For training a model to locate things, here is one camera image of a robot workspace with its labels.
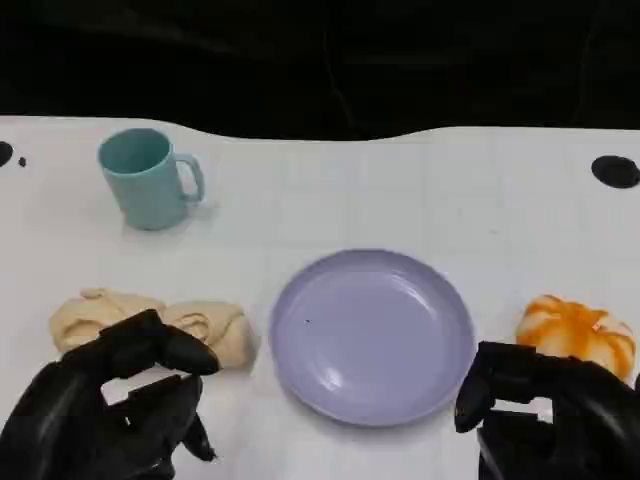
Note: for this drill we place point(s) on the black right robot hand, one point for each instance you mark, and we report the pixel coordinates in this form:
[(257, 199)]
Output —
[(575, 425)]

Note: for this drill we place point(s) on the pale green mug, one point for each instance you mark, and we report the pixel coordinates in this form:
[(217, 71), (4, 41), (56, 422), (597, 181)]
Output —
[(145, 195)]

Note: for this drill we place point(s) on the large black table grommet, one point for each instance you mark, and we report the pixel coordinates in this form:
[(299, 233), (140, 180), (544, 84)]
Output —
[(615, 171)]

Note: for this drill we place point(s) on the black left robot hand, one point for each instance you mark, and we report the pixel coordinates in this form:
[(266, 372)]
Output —
[(60, 415)]

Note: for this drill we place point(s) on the orange and white bread roll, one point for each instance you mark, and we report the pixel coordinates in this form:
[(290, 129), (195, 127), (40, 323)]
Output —
[(565, 325)]

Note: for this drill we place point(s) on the black backdrop cloth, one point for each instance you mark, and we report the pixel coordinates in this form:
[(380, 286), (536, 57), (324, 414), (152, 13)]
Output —
[(300, 60)]

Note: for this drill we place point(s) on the lilac plate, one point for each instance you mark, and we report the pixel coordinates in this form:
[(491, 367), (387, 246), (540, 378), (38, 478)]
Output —
[(370, 340)]

